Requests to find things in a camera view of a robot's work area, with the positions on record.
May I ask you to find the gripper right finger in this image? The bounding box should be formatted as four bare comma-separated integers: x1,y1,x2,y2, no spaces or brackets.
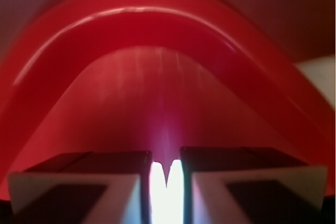
180,146,328,223

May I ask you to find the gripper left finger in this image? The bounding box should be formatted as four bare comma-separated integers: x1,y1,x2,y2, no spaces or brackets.
8,151,152,223

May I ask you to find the red plastic tray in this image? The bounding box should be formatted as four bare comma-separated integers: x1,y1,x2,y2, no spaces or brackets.
1,0,335,199

